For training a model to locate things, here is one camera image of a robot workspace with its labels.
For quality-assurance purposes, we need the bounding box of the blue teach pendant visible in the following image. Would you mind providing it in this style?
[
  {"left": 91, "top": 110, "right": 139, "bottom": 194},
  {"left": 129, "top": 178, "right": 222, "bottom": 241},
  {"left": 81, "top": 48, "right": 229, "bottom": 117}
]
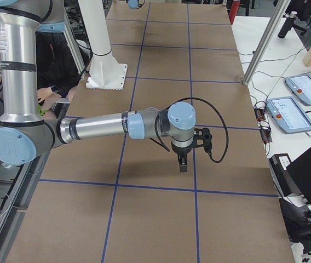
[
  {"left": 285, "top": 74, "right": 311, "bottom": 106},
  {"left": 266, "top": 96, "right": 311, "bottom": 134}
]

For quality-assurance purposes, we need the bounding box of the far blue teach pendant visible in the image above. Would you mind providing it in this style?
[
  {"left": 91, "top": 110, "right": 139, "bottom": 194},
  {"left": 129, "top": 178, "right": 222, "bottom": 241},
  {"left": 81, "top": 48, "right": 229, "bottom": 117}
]
[{"left": 285, "top": 74, "right": 311, "bottom": 106}]

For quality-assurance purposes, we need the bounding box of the red cylinder bottle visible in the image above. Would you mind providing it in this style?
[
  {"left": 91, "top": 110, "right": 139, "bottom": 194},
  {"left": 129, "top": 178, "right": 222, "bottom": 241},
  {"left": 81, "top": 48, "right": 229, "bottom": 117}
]
[{"left": 229, "top": 0, "right": 240, "bottom": 25}]

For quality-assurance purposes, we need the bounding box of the person in black hoodie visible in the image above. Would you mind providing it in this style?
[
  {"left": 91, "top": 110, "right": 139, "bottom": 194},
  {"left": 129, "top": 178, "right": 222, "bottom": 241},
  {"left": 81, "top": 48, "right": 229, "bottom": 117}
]
[{"left": 36, "top": 32, "right": 80, "bottom": 111}]

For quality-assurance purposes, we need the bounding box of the aluminium frame post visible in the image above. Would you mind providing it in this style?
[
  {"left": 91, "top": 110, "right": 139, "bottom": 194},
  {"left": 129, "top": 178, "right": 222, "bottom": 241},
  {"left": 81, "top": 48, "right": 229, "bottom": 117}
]
[{"left": 242, "top": 0, "right": 290, "bottom": 86}]

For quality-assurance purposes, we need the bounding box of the near blue teach pendant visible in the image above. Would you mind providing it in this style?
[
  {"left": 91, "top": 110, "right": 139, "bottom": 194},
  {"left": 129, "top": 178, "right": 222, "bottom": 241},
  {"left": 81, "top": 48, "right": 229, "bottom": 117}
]
[{"left": 266, "top": 96, "right": 311, "bottom": 134}]

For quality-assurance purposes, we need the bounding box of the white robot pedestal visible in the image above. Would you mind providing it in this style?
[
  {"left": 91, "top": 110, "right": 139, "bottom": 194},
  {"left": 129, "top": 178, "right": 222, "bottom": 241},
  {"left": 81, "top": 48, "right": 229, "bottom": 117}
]
[{"left": 78, "top": 0, "right": 128, "bottom": 90}]

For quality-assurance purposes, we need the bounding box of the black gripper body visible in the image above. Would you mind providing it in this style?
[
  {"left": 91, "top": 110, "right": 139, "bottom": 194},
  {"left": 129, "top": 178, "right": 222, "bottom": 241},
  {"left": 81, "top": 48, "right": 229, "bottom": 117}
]
[{"left": 171, "top": 144, "right": 192, "bottom": 164}]

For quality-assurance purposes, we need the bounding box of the black bottle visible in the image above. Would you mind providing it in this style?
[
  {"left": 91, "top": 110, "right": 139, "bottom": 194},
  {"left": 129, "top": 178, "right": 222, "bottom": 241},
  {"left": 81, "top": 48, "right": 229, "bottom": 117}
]
[{"left": 278, "top": 11, "right": 297, "bottom": 38}]

